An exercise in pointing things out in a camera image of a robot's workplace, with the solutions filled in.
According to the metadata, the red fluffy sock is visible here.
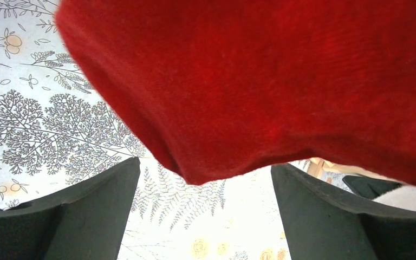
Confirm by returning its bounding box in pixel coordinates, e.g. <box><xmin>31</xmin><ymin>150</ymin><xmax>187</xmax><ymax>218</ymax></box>
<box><xmin>56</xmin><ymin>1</ymin><xmax>416</xmax><ymax>186</ymax></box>

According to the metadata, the floral patterned mat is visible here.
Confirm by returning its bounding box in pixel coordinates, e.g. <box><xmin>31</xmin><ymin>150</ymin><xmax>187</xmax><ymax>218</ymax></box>
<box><xmin>0</xmin><ymin>1</ymin><xmax>291</xmax><ymax>259</ymax></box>

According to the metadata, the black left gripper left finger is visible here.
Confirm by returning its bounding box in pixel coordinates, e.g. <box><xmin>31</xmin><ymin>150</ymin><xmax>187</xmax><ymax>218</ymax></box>
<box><xmin>0</xmin><ymin>158</ymin><xmax>140</xmax><ymax>260</ymax></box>

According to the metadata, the wooden drying rack frame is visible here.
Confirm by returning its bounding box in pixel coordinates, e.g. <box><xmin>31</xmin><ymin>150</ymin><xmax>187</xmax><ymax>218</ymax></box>
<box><xmin>307</xmin><ymin>158</ymin><xmax>394</xmax><ymax>181</ymax></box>

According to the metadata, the black blue sock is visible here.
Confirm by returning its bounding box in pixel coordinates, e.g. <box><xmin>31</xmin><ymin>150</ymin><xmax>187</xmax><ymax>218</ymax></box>
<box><xmin>342</xmin><ymin>175</ymin><xmax>403</xmax><ymax>200</ymax></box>

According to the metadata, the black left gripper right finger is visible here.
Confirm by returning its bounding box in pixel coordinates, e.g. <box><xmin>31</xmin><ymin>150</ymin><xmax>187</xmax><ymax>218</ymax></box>
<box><xmin>271</xmin><ymin>164</ymin><xmax>416</xmax><ymax>260</ymax></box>

